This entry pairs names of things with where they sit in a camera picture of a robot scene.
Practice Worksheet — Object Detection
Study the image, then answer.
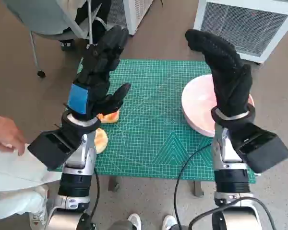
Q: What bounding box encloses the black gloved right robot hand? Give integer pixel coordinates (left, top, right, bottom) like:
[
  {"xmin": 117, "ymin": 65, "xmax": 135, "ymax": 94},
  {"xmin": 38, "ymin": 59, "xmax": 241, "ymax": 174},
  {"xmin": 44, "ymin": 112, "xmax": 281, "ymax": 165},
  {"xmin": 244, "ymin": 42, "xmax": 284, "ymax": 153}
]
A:
[{"xmin": 184, "ymin": 29, "xmax": 253, "ymax": 118}]

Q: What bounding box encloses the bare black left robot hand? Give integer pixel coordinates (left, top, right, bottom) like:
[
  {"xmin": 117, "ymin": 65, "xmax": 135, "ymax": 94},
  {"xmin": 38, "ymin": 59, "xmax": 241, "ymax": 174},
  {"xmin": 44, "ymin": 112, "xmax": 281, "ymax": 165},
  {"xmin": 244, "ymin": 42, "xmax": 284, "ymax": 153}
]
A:
[{"xmin": 63, "ymin": 25, "xmax": 132, "ymax": 122}]

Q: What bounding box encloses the pink bowl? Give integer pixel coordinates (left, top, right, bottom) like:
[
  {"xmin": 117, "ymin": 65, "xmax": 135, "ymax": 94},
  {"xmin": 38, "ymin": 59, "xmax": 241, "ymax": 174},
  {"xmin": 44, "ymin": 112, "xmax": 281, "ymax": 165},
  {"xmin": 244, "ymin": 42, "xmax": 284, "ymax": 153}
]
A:
[{"xmin": 181, "ymin": 74, "xmax": 255, "ymax": 138}]

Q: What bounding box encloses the long striped toy bread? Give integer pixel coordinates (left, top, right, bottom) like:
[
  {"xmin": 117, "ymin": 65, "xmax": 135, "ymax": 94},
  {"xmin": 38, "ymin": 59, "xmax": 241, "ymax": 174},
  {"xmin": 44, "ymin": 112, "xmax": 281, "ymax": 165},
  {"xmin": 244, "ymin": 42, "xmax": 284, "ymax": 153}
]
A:
[{"xmin": 96, "ymin": 109, "xmax": 120, "ymax": 124}]

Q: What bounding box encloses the round toy bread bun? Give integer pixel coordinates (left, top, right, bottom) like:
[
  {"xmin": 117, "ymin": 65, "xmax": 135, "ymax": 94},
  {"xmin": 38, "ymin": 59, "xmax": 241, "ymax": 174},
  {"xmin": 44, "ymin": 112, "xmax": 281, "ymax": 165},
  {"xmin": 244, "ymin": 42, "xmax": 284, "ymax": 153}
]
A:
[{"xmin": 95, "ymin": 127, "xmax": 109, "ymax": 155}]

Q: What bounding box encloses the large white mesh cabinet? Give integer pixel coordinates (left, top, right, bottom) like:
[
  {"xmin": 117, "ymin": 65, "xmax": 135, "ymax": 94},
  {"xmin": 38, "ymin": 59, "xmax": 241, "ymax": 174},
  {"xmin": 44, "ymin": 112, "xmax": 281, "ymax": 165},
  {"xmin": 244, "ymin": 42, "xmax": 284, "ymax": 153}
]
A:
[{"xmin": 193, "ymin": 0, "xmax": 288, "ymax": 64}]

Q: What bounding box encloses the seated person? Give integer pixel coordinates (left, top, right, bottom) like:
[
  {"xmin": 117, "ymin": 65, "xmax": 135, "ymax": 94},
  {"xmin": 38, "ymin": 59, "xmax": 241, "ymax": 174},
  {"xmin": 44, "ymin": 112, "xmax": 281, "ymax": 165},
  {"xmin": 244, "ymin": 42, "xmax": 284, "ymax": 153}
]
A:
[{"xmin": 60, "ymin": 0, "xmax": 112, "ymax": 46}]

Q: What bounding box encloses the green cutting mat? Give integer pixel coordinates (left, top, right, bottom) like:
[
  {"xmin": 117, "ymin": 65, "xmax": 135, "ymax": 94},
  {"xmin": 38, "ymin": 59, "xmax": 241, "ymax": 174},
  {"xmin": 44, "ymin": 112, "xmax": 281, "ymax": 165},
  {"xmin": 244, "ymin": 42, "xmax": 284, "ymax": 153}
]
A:
[{"xmin": 59, "ymin": 59, "xmax": 257, "ymax": 184}]

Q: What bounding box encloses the small white mesh cabinet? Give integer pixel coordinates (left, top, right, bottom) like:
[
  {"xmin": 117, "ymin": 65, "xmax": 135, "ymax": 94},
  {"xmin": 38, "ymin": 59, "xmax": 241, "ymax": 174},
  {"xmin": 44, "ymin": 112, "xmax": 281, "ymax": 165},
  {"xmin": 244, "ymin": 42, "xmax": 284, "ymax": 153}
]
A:
[{"xmin": 105, "ymin": 0, "xmax": 156, "ymax": 36}]

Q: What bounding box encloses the grey office chair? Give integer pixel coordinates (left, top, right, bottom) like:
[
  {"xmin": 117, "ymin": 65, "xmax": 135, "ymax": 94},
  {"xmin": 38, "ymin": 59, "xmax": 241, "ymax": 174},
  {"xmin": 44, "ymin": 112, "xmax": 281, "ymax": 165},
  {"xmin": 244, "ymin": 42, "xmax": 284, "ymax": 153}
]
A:
[{"xmin": 2, "ymin": 0, "xmax": 111, "ymax": 78}]

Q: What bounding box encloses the person's hand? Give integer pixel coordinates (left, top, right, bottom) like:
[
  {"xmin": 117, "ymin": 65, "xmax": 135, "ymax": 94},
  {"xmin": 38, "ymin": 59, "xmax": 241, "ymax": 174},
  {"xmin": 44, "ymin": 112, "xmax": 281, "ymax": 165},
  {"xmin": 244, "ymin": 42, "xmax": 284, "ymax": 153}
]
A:
[{"xmin": 0, "ymin": 116, "xmax": 27, "ymax": 156}]

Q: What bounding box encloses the black box device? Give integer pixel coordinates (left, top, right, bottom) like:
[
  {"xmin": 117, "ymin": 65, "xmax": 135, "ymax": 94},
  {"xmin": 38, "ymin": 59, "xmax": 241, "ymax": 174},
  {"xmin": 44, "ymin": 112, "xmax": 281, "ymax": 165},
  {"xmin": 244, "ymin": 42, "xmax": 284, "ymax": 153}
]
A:
[{"xmin": 78, "ymin": 212, "xmax": 97, "ymax": 230}]

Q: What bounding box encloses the white shoe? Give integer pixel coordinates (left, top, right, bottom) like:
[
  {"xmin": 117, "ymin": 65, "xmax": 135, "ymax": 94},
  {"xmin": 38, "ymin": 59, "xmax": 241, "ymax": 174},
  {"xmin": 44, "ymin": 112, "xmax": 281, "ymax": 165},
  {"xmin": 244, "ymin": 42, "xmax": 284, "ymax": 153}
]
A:
[
  {"xmin": 162, "ymin": 215, "xmax": 177, "ymax": 230},
  {"xmin": 127, "ymin": 213, "xmax": 142, "ymax": 230}
]

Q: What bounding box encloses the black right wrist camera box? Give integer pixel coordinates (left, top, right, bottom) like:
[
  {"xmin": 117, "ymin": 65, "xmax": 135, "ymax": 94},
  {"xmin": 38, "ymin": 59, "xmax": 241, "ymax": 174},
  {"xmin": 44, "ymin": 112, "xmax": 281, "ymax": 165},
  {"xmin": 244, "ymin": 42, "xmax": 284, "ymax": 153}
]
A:
[{"xmin": 230, "ymin": 123, "xmax": 288, "ymax": 173}]

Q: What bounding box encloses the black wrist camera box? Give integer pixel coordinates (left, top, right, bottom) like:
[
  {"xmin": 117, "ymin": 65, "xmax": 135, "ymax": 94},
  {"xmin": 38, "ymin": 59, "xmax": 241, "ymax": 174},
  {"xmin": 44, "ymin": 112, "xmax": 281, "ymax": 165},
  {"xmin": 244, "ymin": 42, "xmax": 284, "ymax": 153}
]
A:
[
  {"xmin": 230, "ymin": 123, "xmax": 288, "ymax": 173},
  {"xmin": 27, "ymin": 126, "xmax": 84, "ymax": 171}
]

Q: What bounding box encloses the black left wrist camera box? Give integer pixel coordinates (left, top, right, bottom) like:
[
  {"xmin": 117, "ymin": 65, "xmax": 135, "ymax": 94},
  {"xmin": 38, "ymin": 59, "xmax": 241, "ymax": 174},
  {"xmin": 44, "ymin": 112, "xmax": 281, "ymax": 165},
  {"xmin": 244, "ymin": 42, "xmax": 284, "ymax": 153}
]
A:
[{"xmin": 27, "ymin": 126, "xmax": 84, "ymax": 171}]

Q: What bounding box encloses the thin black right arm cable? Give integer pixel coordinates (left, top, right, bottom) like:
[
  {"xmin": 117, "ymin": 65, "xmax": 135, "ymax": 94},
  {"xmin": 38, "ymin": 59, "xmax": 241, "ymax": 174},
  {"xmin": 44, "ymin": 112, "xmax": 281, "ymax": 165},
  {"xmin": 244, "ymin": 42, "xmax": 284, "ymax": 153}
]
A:
[{"xmin": 173, "ymin": 143, "xmax": 214, "ymax": 230}]

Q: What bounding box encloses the black table leg bracket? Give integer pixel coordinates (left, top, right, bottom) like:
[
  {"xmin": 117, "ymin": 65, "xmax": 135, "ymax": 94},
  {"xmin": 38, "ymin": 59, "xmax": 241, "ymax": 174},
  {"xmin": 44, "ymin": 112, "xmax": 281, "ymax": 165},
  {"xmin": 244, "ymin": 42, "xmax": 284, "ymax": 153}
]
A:
[
  {"xmin": 193, "ymin": 180, "xmax": 204, "ymax": 197},
  {"xmin": 108, "ymin": 176, "xmax": 120, "ymax": 192}
]

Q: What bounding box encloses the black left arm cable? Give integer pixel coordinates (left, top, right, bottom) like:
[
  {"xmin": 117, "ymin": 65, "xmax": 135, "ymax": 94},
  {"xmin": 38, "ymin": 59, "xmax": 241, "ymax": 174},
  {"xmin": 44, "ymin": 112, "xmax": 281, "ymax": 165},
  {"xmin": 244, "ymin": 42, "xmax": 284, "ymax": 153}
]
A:
[{"xmin": 85, "ymin": 167, "xmax": 101, "ymax": 230}]

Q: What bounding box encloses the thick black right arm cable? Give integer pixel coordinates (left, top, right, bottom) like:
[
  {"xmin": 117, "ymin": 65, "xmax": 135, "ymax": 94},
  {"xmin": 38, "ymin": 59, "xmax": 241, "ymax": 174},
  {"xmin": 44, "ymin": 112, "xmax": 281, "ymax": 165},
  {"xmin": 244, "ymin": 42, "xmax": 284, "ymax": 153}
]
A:
[{"xmin": 188, "ymin": 196, "xmax": 276, "ymax": 230}]

